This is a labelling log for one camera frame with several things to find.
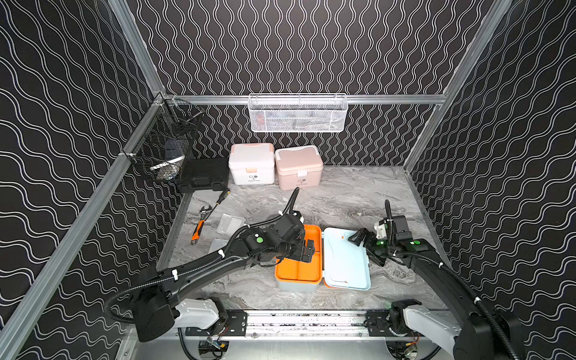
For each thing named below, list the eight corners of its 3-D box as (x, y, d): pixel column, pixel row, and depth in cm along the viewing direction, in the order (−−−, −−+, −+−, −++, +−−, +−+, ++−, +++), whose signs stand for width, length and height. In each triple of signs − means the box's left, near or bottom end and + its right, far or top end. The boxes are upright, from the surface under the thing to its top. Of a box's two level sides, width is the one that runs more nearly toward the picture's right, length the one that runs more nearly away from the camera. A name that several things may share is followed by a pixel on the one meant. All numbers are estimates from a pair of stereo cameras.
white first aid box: (232, 186, 115) (225, 165, 103) (237, 162, 126) (231, 141, 114) (274, 186, 115) (272, 165, 103) (275, 162, 126) (274, 141, 114)
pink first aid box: (279, 193, 112) (278, 173, 100) (276, 170, 122) (274, 148, 110) (321, 189, 114) (324, 168, 102) (314, 166, 124) (317, 144, 112)
